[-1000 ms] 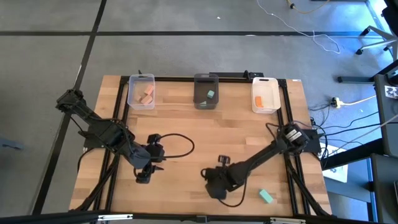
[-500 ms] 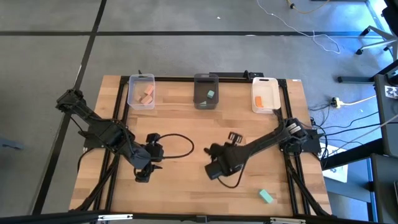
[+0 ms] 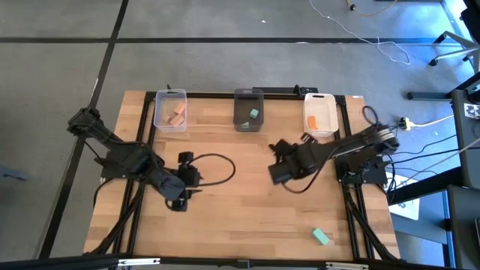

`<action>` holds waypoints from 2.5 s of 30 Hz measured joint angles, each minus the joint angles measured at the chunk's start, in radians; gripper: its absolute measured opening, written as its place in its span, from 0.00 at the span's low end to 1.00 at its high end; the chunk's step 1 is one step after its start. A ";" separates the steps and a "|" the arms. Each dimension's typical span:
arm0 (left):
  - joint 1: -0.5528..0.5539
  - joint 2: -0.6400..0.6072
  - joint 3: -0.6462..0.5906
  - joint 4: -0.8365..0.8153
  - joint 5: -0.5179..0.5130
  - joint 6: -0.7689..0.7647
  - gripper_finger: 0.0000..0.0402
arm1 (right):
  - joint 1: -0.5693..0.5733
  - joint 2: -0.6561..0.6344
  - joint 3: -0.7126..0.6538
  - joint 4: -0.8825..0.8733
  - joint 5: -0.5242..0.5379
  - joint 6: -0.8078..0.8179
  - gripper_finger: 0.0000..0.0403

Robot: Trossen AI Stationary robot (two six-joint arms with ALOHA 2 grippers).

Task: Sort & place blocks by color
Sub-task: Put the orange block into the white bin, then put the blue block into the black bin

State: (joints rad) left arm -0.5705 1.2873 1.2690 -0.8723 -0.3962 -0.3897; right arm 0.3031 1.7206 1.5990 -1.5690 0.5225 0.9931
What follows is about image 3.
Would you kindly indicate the grey desk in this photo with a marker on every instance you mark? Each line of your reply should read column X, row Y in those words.
column 467, row 157

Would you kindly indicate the black desk foot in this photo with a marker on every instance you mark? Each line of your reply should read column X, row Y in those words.
column 427, row 95

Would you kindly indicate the white paper sheet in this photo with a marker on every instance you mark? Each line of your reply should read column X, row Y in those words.
column 407, row 208

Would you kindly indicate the orange block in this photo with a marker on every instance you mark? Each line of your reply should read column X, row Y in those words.
column 312, row 122

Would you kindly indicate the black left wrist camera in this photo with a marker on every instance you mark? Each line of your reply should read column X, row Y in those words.
column 185, row 156

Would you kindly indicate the clear plastic bin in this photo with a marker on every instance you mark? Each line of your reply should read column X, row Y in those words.
column 168, row 99

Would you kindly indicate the black white marker tag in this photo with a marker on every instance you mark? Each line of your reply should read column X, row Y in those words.
column 471, row 110

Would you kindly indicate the black mounting bar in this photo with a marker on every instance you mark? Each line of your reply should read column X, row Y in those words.
column 285, row 90

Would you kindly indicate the grey translucent bin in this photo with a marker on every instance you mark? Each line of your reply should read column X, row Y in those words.
column 245, row 105

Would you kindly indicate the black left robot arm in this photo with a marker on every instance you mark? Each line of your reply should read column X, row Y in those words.
column 127, row 159

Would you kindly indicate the white plastic bin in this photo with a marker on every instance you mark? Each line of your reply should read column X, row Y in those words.
column 324, row 108

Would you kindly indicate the green circuit board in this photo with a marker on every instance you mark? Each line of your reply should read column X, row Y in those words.
column 351, row 180

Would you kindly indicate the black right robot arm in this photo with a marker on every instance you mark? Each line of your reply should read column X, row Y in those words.
column 337, row 150

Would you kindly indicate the black desk beam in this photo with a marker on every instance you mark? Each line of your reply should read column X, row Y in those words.
column 423, row 185

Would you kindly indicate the teal block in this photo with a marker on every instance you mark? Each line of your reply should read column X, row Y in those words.
column 321, row 236
column 254, row 113

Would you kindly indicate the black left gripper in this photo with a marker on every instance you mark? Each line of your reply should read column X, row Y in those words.
column 189, row 175

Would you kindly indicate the yellow white power strip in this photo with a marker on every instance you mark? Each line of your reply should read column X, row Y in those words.
column 405, row 123

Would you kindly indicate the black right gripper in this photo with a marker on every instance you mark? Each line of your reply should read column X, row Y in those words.
column 284, row 172

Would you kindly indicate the black chair seat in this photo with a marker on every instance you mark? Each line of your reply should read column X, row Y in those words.
column 473, row 15

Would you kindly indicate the pale pink block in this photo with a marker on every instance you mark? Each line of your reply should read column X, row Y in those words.
column 180, row 108
column 176, row 120

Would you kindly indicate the silver metal bracket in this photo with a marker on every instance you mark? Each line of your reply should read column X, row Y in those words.
column 347, row 266
column 138, row 261

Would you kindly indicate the grey chair base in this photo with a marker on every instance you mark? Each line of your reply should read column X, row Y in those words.
column 453, row 45

